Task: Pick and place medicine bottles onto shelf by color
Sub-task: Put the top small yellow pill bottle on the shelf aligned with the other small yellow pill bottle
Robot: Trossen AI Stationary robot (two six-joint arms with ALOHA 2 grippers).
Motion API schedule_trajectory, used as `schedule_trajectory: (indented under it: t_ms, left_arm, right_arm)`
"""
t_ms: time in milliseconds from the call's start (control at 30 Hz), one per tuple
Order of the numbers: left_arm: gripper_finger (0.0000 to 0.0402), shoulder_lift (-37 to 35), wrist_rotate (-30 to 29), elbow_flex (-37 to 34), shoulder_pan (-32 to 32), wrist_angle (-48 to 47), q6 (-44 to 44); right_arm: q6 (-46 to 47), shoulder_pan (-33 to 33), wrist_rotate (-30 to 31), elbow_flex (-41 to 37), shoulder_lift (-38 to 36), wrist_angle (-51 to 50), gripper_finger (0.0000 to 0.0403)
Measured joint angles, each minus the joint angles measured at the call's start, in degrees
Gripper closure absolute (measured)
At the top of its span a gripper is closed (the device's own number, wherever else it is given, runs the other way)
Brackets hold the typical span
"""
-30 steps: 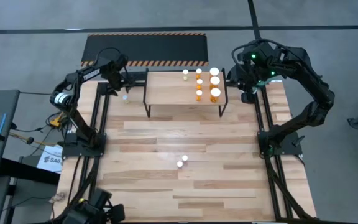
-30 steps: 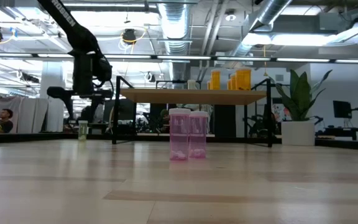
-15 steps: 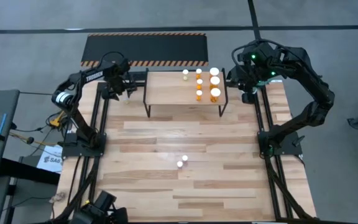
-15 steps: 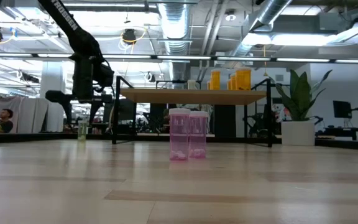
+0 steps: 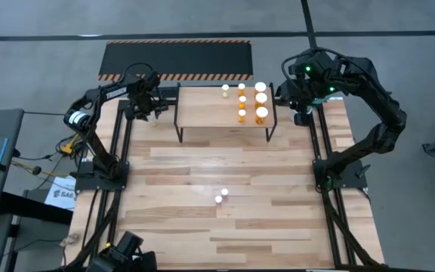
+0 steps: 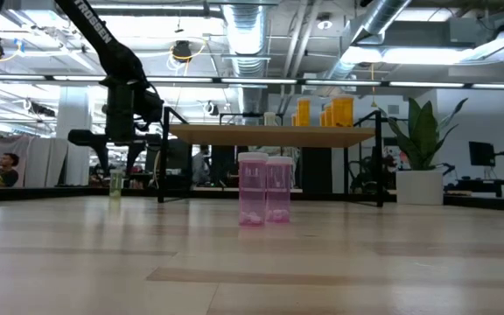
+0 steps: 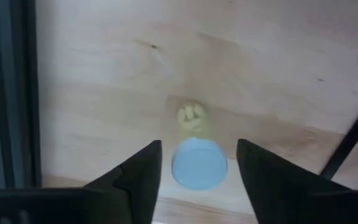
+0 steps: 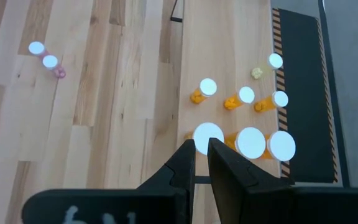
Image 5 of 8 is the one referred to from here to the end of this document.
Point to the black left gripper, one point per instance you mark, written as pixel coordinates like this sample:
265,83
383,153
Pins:
145,96

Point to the black stand bar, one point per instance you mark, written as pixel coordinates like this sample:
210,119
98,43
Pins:
32,208

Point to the crumpled beige scrap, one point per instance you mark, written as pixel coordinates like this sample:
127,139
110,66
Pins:
70,239

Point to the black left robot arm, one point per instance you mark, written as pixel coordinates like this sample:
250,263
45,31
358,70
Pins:
111,93

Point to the wooden shelf with black legs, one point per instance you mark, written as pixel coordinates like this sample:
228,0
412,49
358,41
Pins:
202,109

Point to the black floor tape strip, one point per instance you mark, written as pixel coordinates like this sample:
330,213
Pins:
32,37
307,19

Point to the black hazard-striped floor mat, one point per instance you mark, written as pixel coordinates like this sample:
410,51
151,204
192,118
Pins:
187,58

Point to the white printed paper sheet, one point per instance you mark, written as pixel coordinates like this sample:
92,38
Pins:
62,196

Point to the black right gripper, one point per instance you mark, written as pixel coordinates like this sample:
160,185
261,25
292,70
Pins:
308,81

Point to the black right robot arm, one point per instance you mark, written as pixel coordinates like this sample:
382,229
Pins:
376,90

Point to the grey monitor with blue edge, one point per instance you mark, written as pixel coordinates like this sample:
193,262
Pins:
11,170

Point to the small pink pill bottle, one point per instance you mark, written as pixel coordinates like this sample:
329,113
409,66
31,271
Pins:
218,199
224,191

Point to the black boxy device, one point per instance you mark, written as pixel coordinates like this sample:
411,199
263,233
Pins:
127,245

